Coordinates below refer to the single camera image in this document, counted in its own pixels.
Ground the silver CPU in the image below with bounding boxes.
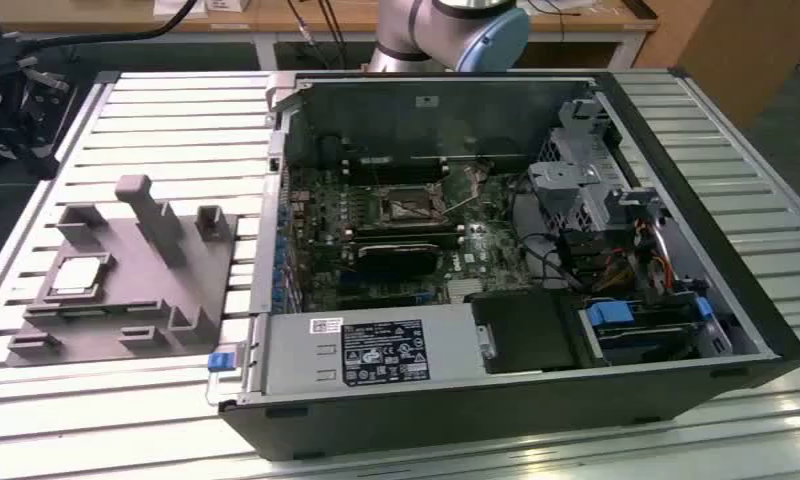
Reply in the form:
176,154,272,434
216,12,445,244
48,256,114,297

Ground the black RAM slot bank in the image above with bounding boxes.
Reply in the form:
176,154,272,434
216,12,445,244
350,224,462,246
339,152,450,184

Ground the CPU socket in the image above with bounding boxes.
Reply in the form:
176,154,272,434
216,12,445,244
381,186,453,227

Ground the grey parts rack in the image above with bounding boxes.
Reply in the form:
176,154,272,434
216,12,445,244
6,174,243,369

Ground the black fan heatsink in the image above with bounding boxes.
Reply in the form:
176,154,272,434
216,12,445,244
352,242,442,279

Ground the grey power supply unit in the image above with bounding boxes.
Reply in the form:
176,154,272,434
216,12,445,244
259,304,490,394

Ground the thin metal locking lever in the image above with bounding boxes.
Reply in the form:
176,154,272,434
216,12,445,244
442,189,486,216

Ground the metal socket cover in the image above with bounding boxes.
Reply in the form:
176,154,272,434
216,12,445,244
459,159,495,187

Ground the black power supply label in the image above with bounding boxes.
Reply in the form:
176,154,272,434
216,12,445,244
342,319,434,386

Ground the green motherboard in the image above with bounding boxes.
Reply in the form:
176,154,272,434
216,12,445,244
279,159,563,314

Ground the grey metal drive cage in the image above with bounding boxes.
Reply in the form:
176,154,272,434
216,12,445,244
526,97,666,236

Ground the black optical drive box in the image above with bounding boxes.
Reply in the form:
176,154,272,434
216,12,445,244
470,289,606,375

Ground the open black PC case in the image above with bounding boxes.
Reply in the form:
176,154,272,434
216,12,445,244
206,69,800,462

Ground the blue disk carrier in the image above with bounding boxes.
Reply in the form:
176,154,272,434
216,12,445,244
586,298,637,327

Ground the wooden cabinet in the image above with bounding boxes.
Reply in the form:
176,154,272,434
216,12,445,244
633,0,800,131

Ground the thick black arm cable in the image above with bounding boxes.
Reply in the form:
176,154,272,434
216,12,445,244
16,0,200,54

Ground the black wire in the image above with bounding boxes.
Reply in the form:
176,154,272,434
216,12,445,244
518,233,586,292

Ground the orange and yellow wire bundle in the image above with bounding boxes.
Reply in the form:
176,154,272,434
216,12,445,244
599,224,677,301

